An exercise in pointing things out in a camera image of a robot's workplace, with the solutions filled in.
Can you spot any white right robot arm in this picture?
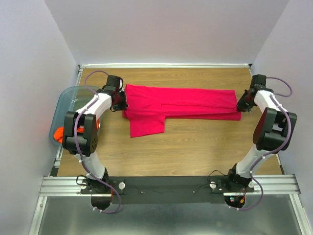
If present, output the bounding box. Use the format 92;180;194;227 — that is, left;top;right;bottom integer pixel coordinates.
225;74;297;192

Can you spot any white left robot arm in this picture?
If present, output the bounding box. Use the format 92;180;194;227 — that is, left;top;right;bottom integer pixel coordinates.
62;75;128;193

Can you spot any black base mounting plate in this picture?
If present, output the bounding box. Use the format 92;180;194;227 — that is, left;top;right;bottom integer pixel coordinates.
77;175;254;208

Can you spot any aluminium front frame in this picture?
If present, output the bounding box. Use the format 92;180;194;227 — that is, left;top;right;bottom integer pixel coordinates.
29;175;313;235

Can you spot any orange t-shirt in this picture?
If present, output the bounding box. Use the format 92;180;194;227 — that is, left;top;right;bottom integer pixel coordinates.
53;119;100;143

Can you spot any pink t-shirt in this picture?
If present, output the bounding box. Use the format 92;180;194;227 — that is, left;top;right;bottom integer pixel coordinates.
123;84;241;138

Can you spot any clear plastic bin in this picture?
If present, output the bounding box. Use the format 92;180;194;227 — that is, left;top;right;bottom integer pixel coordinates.
49;86;94;146

